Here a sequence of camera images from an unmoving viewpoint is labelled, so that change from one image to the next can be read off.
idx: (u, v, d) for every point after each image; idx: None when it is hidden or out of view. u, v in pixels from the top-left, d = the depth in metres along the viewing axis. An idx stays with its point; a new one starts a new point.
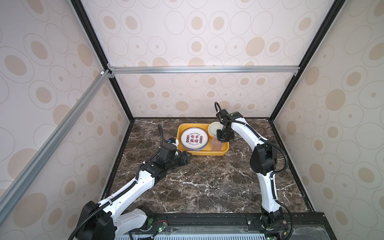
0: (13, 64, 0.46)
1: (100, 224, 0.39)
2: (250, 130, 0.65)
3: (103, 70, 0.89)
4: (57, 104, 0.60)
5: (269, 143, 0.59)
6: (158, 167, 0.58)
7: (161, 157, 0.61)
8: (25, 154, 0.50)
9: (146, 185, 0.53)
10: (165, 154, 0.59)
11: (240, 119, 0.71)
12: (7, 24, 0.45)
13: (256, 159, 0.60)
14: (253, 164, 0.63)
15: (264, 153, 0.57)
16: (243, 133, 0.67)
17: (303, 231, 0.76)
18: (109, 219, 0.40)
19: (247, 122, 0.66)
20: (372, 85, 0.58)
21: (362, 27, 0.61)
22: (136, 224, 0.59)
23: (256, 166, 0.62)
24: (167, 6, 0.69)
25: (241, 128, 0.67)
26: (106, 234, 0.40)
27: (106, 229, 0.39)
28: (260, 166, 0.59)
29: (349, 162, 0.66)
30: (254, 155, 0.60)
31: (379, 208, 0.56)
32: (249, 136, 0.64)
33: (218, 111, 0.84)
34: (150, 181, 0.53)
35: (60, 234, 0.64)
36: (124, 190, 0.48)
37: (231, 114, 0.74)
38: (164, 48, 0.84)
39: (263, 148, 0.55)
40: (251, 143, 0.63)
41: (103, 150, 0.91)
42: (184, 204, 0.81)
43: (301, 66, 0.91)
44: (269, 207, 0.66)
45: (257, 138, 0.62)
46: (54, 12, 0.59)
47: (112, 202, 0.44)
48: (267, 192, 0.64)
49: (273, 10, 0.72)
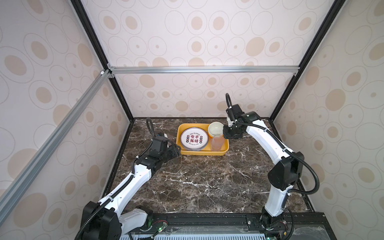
0: (12, 64, 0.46)
1: (105, 220, 0.39)
2: (271, 137, 0.55)
3: (103, 70, 0.89)
4: (57, 104, 0.60)
5: (296, 157, 0.49)
6: (153, 159, 0.58)
7: (155, 149, 0.61)
8: (25, 154, 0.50)
9: (144, 177, 0.53)
10: (158, 145, 0.60)
11: (257, 122, 0.60)
12: (6, 24, 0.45)
13: (277, 172, 0.51)
14: (271, 176, 0.55)
15: (289, 168, 0.48)
16: (262, 140, 0.56)
17: (303, 231, 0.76)
18: (113, 214, 0.41)
19: (267, 127, 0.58)
20: (372, 85, 0.58)
21: (362, 27, 0.61)
22: (136, 223, 0.59)
23: (276, 179, 0.53)
24: (167, 6, 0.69)
25: (260, 134, 0.56)
26: (113, 229, 0.40)
27: (112, 224, 0.39)
28: (282, 181, 0.50)
29: (349, 163, 0.66)
30: (276, 168, 0.51)
31: (379, 208, 0.55)
32: (270, 145, 0.53)
33: (230, 107, 0.70)
34: (148, 173, 0.54)
35: (60, 234, 0.64)
36: (124, 186, 0.47)
37: (247, 115, 0.62)
38: (164, 48, 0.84)
39: (289, 163, 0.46)
40: (271, 153, 0.53)
41: (103, 150, 0.91)
42: (184, 204, 0.81)
43: (301, 66, 0.91)
44: (273, 212, 0.64)
45: (282, 149, 0.52)
46: (54, 12, 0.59)
47: (113, 199, 0.44)
48: (276, 202, 0.60)
49: (272, 10, 0.72)
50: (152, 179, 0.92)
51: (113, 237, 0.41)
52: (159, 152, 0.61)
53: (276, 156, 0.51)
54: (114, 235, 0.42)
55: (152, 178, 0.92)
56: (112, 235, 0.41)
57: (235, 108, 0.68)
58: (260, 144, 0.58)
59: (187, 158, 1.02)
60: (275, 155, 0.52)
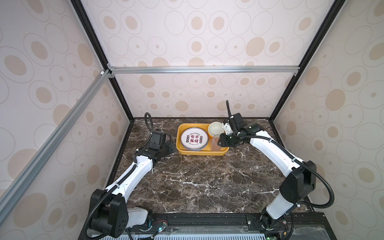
0: (12, 64, 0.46)
1: (114, 204, 0.40)
2: (278, 148, 0.52)
3: (103, 70, 0.89)
4: (57, 104, 0.60)
5: (307, 167, 0.46)
6: (153, 151, 0.60)
7: (154, 142, 0.64)
8: (25, 154, 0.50)
9: (147, 166, 0.55)
10: (158, 137, 0.63)
11: (261, 132, 0.58)
12: (6, 24, 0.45)
13: (290, 185, 0.47)
14: (283, 190, 0.50)
15: (302, 180, 0.44)
16: (269, 152, 0.53)
17: (303, 231, 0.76)
18: (121, 199, 0.42)
19: (272, 137, 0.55)
20: (372, 85, 0.58)
21: (362, 27, 0.61)
22: (139, 220, 0.60)
23: (289, 194, 0.48)
24: (167, 6, 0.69)
25: (266, 145, 0.54)
26: (122, 214, 0.42)
27: (120, 209, 0.41)
28: (297, 195, 0.46)
29: (349, 163, 0.66)
30: (287, 181, 0.47)
31: (379, 208, 0.56)
32: (278, 156, 0.50)
33: (231, 116, 0.67)
34: (149, 163, 0.56)
35: (60, 234, 0.64)
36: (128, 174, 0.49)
37: (249, 127, 0.60)
38: (164, 48, 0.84)
39: (301, 174, 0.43)
40: (281, 165, 0.50)
41: (103, 150, 0.91)
42: (184, 204, 0.81)
43: (301, 66, 0.91)
44: (275, 216, 0.63)
45: (291, 159, 0.49)
46: (54, 12, 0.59)
47: (119, 185, 0.45)
48: (283, 209, 0.58)
49: (272, 10, 0.72)
50: (152, 179, 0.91)
51: (122, 222, 0.43)
52: (158, 145, 0.63)
53: (286, 168, 0.48)
54: (123, 221, 0.43)
55: (152, 178, 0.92)
56: (121, 221, 0.42)
57: (236, 117, 0.65)
58: (267, 156, 0.55)
59: (187, 158, 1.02)
60: (285, 167, 0.48)
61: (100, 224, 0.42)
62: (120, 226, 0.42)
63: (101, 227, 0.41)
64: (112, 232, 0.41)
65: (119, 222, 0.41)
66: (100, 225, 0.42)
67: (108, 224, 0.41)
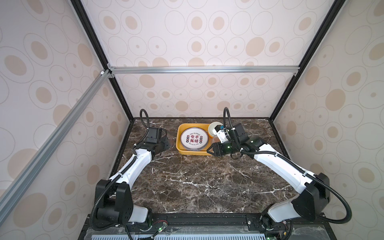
0: (12, 64, 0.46)
1: (119, 192, 0.42)
2: (286, 162, 0.50)
3: (103, 70, 0.89)
4: (57, 104, 0.60)
5: (321, 182, 0.44)
6: (151, 144, 0.61)
7: (151, 137, 0.66)
8: (25, 154, 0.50)
9: (146, 158, 0.57)
10: (154, 132, 0.66)
11: (264, 147, 0.55)
12: (6, 24, 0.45)
13: (305, 202, 0.44)
14: (298, 207, 0.47)
15: (317, 196, 0.41)
16: (276, 167, 0.51)
17: (303, 231, 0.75)
18: (126, 186, 0.43)
19: (277, 151, 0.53)
20: (372, 85, 0.58)
21: (362, 27, 0.61)
22: (139, 218, 0.60)
23: (305, 211, 0.45)
24: (167, 6, 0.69)
25: (272, 159, 0.51)
26: (127, 201, 0.43)
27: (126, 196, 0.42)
28: (314, 213, 0.42)
29: (349, 163, 0.66)
30: (302, 198, 0.44)
31: (379, 208, 0.55)
32: (287, 171, 0.48)
33: (233, 128, 0.62)
34: (149, 155, 0.58)
35: (60, 234, 0.64)
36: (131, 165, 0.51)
37: (251, 142, 0.58)
38: (164, 48, 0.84)
39: (316, 189, 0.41)
40: (292, 180, 0.47)
41: (103, 150, 0.91)
42: (184, 204, 0.81)
43: (301, 66, 0.91)
44: (277, 219, 0.63)
45: (301, 174, 0.46)
46: (54, 12, 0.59)
47: (123, 175, 0.47)
48: (288, 216, 0.56)
49: (272, 10, 0.72)
50: (152, 179, 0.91)
51: (127, 210, 0.44)
52: (155, 139, 0.66)
53: (299, 184, 0.45)
54: (128, 208, 0.45)
55: (152, 178, 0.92)
56: (127, 208, 0.44)
57: (238, 129, 0.60)
58: (275, 170, 0.52)
59: (187, 158, 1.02)
60: (297, 182, 0.45)
61: (107, 212, 0.43)
62: (126, 214, 0.44)
63: (108, 216, 0.43)
64: (119, 219, 0.42)
65: (125, 209, 0.43)
66: (106, 214, 0.43)
67: (114, 212, 0.42)
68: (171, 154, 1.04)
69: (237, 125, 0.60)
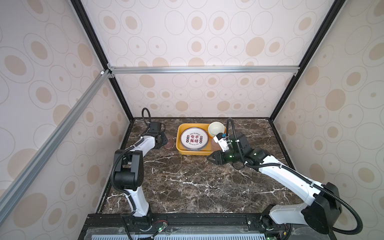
0: (12, 64, 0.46)
1: (134, 155, 0.51)
2: (291, 173, 0.49)
3: (103, 70, 0.89)
4: (57, 104, 0.60)
5: (330, 193, 0.45)
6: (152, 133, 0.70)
7: (153, 128, 0.77)
8: (25, 154, 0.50)
9: (152, 141, 0.67)
10: (155, 125, 0.77)
11: (268, 158, 0.55)
12: (6, 24, 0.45)
13: (315, 214, 0.42)
14: (309, 220, 0.46)
15: (328, 207, 0.40)
16: (282, 179, 0.50)
17: (303, 231, 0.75)
18: (140, 151, 0.52)
19: (281, 163, 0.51)
20: (371, 85, 0.58)
21: (362, 27, 0.61)
22: (142, 207, 0.62)
23: (318, 223, 0.43)
24: (167, 6, 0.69)
25: (277, 171, 0.51)
26: (141, 166, 0.52)
27: (139, 159, 0.50)
28: (327, 225, 0.41)
29: (349, 163, 0.66)
30: (313, 211, 0.43)
31: (379, 208, 0.56)
32: (294, 183, 0.47)
33: (237, 139, 0.61)
34: (153, 141, 0.68)
35: (60, 234, 0.64)
36: (141, 142, 0.60)
37: (254, 154, 0.58)
38: (164, 48, 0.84)
39: (326, 200, 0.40)
40: (300, 192, 0.46)
41: (103, 150, 0.91)
42: (184, 204, 0.81)
43: (301, 66, 0.91)
44: (279, 220, 0.62)
45: (309, 185, 0.45)
46: (54, 12, 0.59)
47: (135, 147, 0.56)
48: (290, 219, 0.56)
49: (273, 10, 0.72)
50: (153, 179, 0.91)
51: (141, 174, 0.52)
52: (157, 130, 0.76)
53: (307, 195, 0.44)
54: (142, 173, 0.53)
55: (152, 178, 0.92)
56: (141, 172, 0.52)
57: (242, 140, 0.59)
58: (281, 182, 0.51)
59: (187, 158, 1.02)
60: (305, 194, 0.45)
61: (124, 176, 0.50)
62: (140, 177, 0.52)
63: (125, 179, 0.50)
64: (135, 179, 0.50)
65: (139, 171, 0.51)
66: (124, 177, 0.50)
67: (130, 174, 0.50)
68: (171, 154, 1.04)
69: (240, 136, 0.60)
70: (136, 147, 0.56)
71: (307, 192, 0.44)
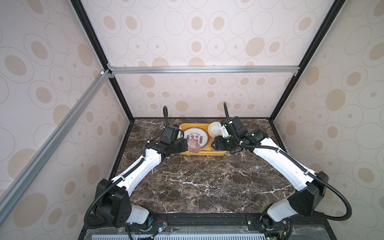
0: (12, 64, 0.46)
1: (117, 197, 0.40)
2: (288, 159, 0.48)
3: (103, 70, 0.89)
4: (57, 104, 0.60)
5: (321, 180, 0.45)
6: (164, 144, 0.58)
7: (166, 136, 0.62)
8: (25, 154, 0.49)
9: (154, 161, 0.54)
10: (170, 132, 0.61)
11: (266, 141, 0.52)
12: (6, 24, 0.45)
13: (302, 199, 0.44)
14: (294, 203, 0.48)
15: (317, 195, 0.41)
16: (275, 163, 0.49)
17: (303, 231, 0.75)
18: (124, 193, 0.42)
19: (279, 147, 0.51)
20: (372, 85, 0.58)
21: (362, 27, 0.61)
22: (139, 218, 0.60)
23: (302, 207, 0.45)
24: (166, 5, 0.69)
25: (273, 155, 0.49)
26: (126, 206, 0.43)
27: (123, 201, 0.41)
28: (310, 209, 0.43)
29: (349, 163, 0.66)
30: (301, 196, 0.44)
31: (379, 208, 0.56)
32: (288, 169, 0.46)
33: (230, 121, 0.59)
34: (158, 157, 0.54)
35: (60, 234, 0.64)
36: (136, 167, 0.49)
37: (251, 135, 0.54)
38: (164, 48, 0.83)
39: (317, 189, 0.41)
40: (292, 179, 0.46)
41: (103, 150, 0.91)
42: (184, 204, 0.81)
43: (301, 66, 0.91)
44: (276, 219, 0.63)
45: (303, 172, 0.45)
46: (54, 12, 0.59)
47: (125, 178, 0.45)
48: (286, 215, 0.57)
49: (272, 10, 0.72)
50: (152, 179, 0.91)
51: (124, 214, 0.43)
52: (170, 140, 0.62)
53: (299, 182, 0.44)
54: (125, 213, 0.44)
55: (152, 178, 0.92)
56: (123, 212, 0.43)
57: (235, 122, 0.57)
58: (274, 167, 0.50)
59: (187, 158, 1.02)
60: (298, 181, 0.44)
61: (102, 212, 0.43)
62: (122, 217, 0.43)
63: (104, 214, 0.43)
64: (114, 220, 0.41)
65: (121, 213, 0.42)
66: (103, 212, 0.43)
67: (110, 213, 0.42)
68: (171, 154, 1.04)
69: (234, 119, 0.57)
70: (125, 178, 0.45)
71: (300, 180, 0.44)
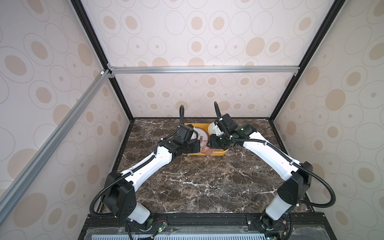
0: (12, 64, 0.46)
1: (123, 191, 0.41)
2: (274, 151, 0.50)
3: (103, 70, 0.89)
4: (57, 104, 0.60)
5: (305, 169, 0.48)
6: (175, 144, 0.58)
7: (179, 136, 0.62)
8: (25, 154, 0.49)
9: (164, 160, 0.53)
10: (184, 132, 0.60)
11: (254, 135, 0.55)
12: (6, 24, 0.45)
13: (289, 188, 0.46)
14: (282, 193, 0.50)
15: (301, 183, 0.43)
16: (263, 155, 0.52)
17: (303, 231, 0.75)
18: (131, 187, 0.43)
19: (267, 140, 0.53)
20: (372, 85, 0.58)
21: (362, 27, 0.61)
22: (140, 217, 0.60)
23: (288, 196, 0.48)
24: (166, 5, 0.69)
25: (261, 148, 0.51)
26: (130, 200, 0.43)
27: (129, 195, 0.41)
28: (296, 197, 0.45)
29: (349, 163, 0.66)
30: (287, 185, 0.46)
31: (379, 208, 0.55)
32: (275, 160, 0.48)
33: (220, 118, 0.62)
34: (168, 157, 0.54)
35: (60, 233, 0.64)
36: (145, 163, 0.49)
37: (241, 129, 0.56)
38: (164, 48, 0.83)
39: (301, 178, 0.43)
40: (279, 169, 0.48)
41: (103, 150, 0.91)
42: (184, 204, 0.81)
43: (301, 66, 0.91)
44: (275, 217, 0.63)
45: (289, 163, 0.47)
46: (54, 12, 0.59)
47: (133, 173, 0.46)
48: (282, 209, 0.57)
49: (272, 9, 0.71)
50: (152, 179, 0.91)
51: (128, 207, 0.44)
52: (183, 140, 0.61)
53: (285, 172, 0.46)
54: (129, 207, 0.45)
55: (152, 178, 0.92)
56: (127, 206, 0.43)
57: (226, 119, 0.60)
58: (262, 159, 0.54)
59: (187, 158, 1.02)
60: (284, 171, 0.47)
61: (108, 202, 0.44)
62: (126, 210, 0.44)
63: (110, 204, 0.44)
64: (118, 212, 0.42)
65: (125, 206, 0.42)
66: (110, 202, 0.44)
67: (115, 205, 0.44)
68: None
69: (224, 116, 0.60)
70: (133, 172, 0.46)
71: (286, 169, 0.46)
